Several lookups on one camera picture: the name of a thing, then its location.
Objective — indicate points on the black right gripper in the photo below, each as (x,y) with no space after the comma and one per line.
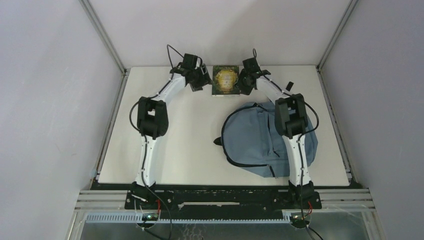
(246,90)

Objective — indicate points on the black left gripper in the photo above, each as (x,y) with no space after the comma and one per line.
(205,78)

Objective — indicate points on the blue student backpack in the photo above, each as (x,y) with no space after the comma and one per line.
(250,141)

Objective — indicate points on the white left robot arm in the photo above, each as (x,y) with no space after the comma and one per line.
(149,117)

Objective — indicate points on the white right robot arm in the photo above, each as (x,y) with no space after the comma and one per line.
(290,120)

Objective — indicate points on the dark green forest book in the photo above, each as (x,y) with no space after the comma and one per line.
(224,78)

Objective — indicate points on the left aluminium corner post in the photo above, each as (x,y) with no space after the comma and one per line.
(102,33)

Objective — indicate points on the aluminium corner post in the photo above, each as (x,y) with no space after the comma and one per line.
(102,33)
(337,33)

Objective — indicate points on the right aluminium corner post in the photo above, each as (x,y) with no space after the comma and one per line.
(337,33)

